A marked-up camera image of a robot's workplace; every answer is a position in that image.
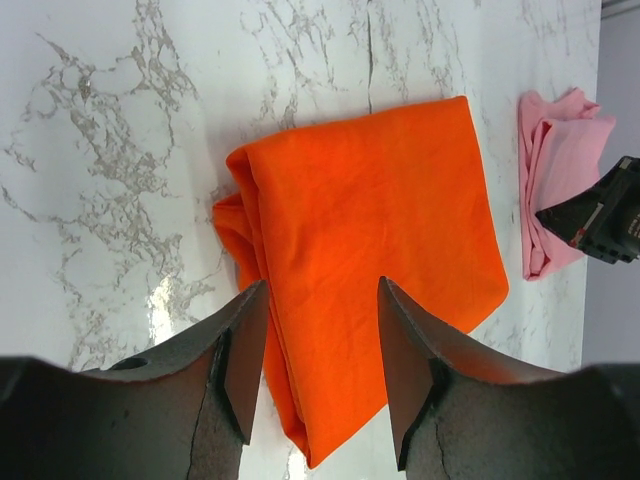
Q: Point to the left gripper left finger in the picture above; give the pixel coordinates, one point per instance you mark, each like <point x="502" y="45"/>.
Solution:
<point x="183" y="409"/>

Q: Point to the orange t shirt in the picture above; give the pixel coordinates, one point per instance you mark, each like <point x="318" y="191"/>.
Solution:
<point x="321" y="214"/>

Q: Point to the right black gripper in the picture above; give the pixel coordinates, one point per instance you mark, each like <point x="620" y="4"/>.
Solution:
<point x="602" y="221"/>

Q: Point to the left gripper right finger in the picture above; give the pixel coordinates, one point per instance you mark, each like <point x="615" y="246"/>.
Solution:
<point x="462" y="410"/>

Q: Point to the pink t shirt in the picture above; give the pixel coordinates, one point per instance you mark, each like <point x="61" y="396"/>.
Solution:
<point x="560" y="144"/>

